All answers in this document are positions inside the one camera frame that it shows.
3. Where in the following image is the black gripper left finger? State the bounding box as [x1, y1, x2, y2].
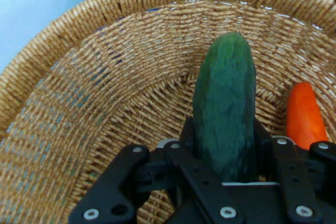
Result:
[68, 118, 246, 224]

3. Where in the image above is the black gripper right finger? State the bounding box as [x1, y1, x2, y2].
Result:
[253, 119, 336, 224]

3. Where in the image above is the dark green cucumber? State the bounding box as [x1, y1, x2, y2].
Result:
[192, 31, 257, 183]

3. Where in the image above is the orange carrot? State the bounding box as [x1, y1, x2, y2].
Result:
[285, 81, 330, 151]

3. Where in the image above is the woven wicker basket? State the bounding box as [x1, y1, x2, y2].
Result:
[0, 0, 336, 224]

